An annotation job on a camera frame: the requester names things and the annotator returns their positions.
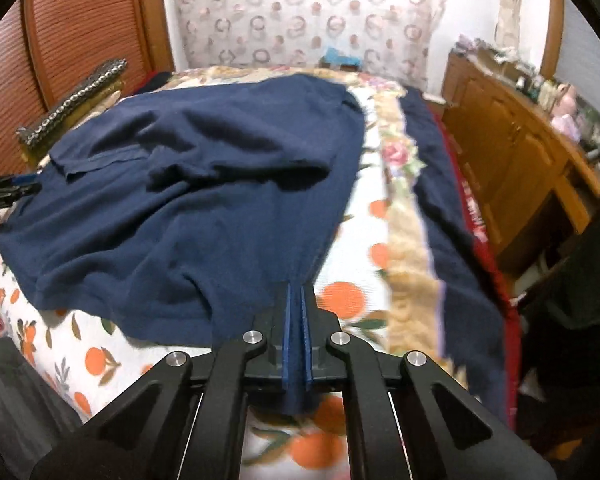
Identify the orange-fruit print bed sheet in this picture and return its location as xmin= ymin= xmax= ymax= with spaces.
xmin=0 ymin=85 xmax=398 ymax=472

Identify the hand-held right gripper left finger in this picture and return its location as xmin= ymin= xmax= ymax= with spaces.
xmin=30 ymin=282 xmax=296 ymax=480

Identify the black circle-patterned folded cloth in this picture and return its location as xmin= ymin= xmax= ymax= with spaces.
xmin=15 ymin=58 xmax=129 ymax=149

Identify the dark blue blanket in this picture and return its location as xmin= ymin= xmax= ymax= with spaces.
xmin=399 ymin=87 xmax=512 ymax=423

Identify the wooden sideboard cabinet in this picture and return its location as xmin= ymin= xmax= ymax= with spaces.
xmin=439 ymin=49 xmax=600 ymax=273

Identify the beige window curtain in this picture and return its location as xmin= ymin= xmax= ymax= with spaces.
xmin=494 ymin=0 xmax=524 ymax=57

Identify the pink bottle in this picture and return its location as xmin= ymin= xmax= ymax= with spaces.
xmin=559 ymin=84 xmax=579 ymax=117

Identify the blue box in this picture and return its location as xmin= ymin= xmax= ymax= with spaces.
xmin=319 ymin=47 xmax=364 ymax=72

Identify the circle-patterned sheer curtain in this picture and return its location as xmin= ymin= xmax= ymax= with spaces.
xmin=169 ymin=0 xmax=449 ymax=92

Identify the red bed cover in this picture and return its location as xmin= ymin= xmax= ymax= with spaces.
xmin=429 ymin=104 xmax=525 ymax=433

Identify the pink tissue box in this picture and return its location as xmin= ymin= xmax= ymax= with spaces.
xmin=549 ymin=111 xmax=582 ymax=142

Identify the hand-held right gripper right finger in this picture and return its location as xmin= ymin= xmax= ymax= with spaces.
xmin=300 ymin=282 xmax=557 ymax=480

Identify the navy blue printed t-shirt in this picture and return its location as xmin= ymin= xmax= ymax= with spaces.
xmin=0 ymin=74 xmax=367 ymax=417

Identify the wooden louvered wardrobe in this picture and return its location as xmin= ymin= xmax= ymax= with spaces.
xmin=0 ymin=0 xmax=174 ymax=178

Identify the grey window blind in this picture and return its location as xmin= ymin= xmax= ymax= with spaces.
xmin=554 ymin=0 xmax=600 ymax=113

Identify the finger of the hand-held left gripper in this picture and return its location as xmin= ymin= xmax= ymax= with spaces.
xmin=0 ymin=171 xmax=42 ymax=189
xmin=0 ymin=182 xmax=44 ymax=212

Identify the floral blanket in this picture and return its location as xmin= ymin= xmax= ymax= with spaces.
xmin=164 ymin=64 xmax=448 ymax=366

